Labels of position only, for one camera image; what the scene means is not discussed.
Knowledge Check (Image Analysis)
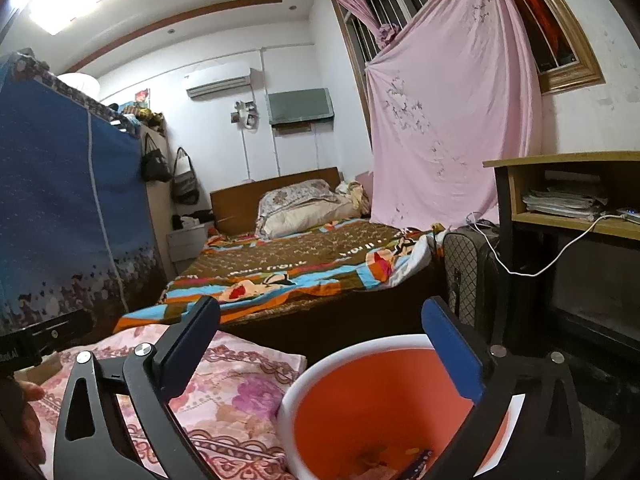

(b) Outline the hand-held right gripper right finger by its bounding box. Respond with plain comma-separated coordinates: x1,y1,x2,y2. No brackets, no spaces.
421,296,587,480

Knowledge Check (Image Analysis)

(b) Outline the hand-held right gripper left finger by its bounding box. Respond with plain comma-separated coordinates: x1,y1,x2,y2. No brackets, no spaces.
54,296,222,480

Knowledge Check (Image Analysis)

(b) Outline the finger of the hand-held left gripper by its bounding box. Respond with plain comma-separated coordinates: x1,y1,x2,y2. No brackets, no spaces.
0,310,94,356

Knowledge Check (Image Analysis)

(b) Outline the orange bucket with white rim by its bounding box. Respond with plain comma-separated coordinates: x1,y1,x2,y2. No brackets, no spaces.
276,334,527,480

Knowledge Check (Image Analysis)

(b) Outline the dark blue foil wrapper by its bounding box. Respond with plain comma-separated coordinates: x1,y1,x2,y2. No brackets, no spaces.
395,447,437,480

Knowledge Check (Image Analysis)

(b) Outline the person's left hand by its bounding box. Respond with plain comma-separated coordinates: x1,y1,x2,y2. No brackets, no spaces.
12,381,48,464

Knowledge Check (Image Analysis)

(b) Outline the cardboard box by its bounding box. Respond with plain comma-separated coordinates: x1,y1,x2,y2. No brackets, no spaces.
27,354,65,387

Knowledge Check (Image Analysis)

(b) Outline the pink floral blanket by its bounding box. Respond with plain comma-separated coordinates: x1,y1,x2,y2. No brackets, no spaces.
15,325,308,480

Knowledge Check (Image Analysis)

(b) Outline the checked pattern suitcase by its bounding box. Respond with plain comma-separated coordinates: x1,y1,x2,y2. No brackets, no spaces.
442,227,507,347

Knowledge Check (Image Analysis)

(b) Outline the white nightstand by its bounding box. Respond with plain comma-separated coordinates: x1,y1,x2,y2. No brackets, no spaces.
166,222,217,277

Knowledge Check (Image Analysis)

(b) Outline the blue fabric wardrobe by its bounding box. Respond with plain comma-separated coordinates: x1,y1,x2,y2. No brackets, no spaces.
0,50,169,337

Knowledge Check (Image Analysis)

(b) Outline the dark clothes pile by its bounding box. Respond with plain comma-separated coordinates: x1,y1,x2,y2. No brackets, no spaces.
171,210,217,232

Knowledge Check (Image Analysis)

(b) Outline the colourful cartoon blanket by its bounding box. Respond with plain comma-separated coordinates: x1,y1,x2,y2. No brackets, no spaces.
114,220,447,334

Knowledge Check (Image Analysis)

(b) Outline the wooden bed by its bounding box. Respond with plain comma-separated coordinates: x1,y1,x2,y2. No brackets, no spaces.
114,166,451,361

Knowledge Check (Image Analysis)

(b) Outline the grey handbag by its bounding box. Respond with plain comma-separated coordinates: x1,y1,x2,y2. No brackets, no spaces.
171,146,201,206

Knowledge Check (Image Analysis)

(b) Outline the floral pillow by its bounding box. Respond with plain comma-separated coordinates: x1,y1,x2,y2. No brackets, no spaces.
256,179,362,239

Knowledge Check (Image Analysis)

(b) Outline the yellow cloth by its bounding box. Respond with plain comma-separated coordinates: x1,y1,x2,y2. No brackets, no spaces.
335,180,372,219

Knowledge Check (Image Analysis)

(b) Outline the stack of papers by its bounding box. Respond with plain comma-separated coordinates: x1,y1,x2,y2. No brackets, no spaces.
522,185,609,223

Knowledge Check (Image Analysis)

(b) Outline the black handbag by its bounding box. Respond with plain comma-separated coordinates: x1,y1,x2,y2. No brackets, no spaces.
140,132,174,184

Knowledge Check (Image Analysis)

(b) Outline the wooden desk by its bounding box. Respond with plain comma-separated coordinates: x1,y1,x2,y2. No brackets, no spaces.
482,150,640,411

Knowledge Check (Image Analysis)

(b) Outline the clutter on wardrobe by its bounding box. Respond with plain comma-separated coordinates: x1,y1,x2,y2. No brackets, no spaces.
107,87,167,129

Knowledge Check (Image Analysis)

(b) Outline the pink hanging sheet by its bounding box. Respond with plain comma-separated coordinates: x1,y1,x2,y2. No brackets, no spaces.
365,0,544,234

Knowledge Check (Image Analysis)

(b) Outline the white round lampshade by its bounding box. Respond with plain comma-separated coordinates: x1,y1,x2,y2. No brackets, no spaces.
57,72,102,102

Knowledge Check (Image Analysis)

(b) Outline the white air conditioner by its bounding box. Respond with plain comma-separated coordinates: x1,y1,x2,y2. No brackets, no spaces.
185,63,252,100

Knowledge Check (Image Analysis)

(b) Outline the red cloth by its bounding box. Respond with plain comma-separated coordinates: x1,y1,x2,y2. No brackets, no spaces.
492,0,562,52

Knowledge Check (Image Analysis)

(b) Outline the white cable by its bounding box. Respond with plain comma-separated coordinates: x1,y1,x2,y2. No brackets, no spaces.
466,211,632,278

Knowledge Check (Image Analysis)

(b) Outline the wall socket with plugs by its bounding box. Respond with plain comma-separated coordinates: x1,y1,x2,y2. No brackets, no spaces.
230,101,261,132

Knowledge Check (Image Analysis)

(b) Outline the cloth covered wall television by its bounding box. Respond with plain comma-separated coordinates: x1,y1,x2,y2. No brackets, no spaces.
266,87,335,128

